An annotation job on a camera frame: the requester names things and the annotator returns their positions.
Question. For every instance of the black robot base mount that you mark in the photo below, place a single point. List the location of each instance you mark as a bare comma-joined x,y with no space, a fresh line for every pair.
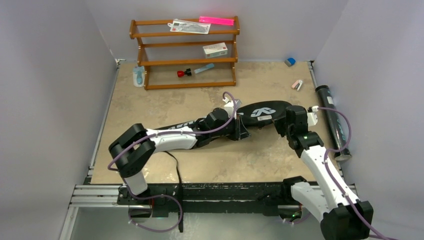
267,198

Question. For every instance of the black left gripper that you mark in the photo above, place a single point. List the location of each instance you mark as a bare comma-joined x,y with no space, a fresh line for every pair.
239,132

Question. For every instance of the white red small box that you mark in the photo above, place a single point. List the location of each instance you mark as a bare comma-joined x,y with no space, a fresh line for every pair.
215,50

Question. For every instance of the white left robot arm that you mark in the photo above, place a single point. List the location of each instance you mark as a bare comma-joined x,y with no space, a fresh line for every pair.
132,150

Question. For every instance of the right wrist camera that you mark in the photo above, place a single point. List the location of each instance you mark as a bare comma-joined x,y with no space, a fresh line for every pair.
312,118

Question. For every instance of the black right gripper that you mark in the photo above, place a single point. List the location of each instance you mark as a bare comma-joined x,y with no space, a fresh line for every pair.
281,122

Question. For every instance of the pink ruler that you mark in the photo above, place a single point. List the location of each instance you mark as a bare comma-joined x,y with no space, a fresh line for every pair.
216,20

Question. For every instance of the black shuttlecock tube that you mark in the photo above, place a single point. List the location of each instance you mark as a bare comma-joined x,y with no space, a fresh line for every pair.
333,123

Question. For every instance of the light blue tube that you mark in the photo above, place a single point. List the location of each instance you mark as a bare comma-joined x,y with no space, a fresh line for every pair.
204,68

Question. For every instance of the blue white packaged item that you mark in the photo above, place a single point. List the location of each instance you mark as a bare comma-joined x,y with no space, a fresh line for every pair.
138,75

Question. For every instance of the black racket bag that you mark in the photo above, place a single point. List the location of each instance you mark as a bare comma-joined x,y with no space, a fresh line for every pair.
257,114

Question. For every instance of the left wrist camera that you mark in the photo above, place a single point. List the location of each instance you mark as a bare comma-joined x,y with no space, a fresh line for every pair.
231,107

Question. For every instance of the wooden shelf rack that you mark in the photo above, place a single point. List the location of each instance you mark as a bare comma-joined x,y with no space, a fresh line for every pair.
159,47

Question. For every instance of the aluminium frame rail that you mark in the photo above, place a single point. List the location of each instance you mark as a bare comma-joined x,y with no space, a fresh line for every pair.
95,196

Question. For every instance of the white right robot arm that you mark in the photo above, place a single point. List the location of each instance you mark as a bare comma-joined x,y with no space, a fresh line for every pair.
339,211

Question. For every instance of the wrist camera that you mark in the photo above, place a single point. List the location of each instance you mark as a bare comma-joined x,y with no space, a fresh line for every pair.
312,118
231,107

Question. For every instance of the red black stamp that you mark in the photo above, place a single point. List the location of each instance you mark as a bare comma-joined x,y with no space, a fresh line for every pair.
186,72

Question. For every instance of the blue small object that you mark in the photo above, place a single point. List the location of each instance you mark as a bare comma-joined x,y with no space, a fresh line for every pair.
290,62

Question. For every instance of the pink white small object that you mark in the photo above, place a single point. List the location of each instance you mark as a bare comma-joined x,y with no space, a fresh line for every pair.
297,85

